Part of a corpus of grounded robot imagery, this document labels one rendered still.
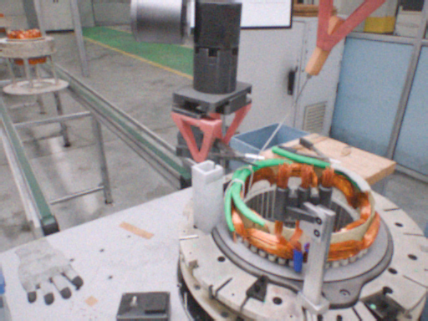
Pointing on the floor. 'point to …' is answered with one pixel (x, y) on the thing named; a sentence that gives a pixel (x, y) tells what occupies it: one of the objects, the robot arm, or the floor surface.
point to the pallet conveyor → (41, 229)
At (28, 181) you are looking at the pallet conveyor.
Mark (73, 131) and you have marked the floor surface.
